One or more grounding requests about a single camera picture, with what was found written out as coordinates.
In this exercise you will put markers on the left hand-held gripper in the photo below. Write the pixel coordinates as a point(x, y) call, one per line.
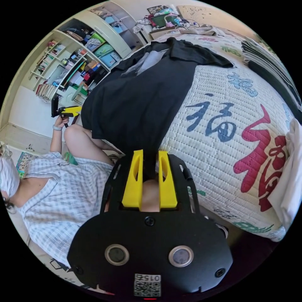
point(62, 113)

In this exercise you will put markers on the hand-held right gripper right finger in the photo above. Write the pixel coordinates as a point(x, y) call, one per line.
point(168, 188)

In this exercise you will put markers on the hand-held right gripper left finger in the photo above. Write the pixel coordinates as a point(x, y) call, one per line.
point(132, 186)

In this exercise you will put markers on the black t-shirt with pattern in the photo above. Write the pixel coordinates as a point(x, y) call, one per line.
point(141, 94)

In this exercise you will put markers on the person's left forearm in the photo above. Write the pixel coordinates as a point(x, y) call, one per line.
point(56, 139)

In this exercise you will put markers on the person's left hand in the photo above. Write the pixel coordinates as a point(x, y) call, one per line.
point(61, 122)

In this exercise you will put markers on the cream shelf with books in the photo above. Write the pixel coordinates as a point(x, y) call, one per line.
point(77, 63)

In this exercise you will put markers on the bed with printed quilt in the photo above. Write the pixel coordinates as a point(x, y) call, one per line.
point(224, 153)

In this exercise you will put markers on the person's body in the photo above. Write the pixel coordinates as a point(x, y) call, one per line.
point(61, 188)

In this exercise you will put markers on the white cloth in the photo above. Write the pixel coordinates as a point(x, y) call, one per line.
point(289, 177)

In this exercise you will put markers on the cluttered desk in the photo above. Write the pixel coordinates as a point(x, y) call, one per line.
point(162, 21)

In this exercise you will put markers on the beige garment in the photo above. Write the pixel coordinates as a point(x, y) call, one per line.
point(200, 30)

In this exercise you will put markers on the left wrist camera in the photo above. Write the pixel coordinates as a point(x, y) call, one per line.
point(54, 107)

